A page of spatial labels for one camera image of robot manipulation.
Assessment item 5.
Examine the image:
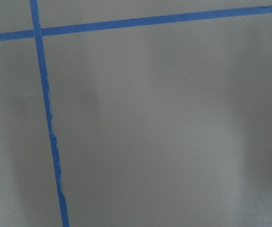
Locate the brown paper table mat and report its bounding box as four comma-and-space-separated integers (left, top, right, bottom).
0, 0, 272, 227

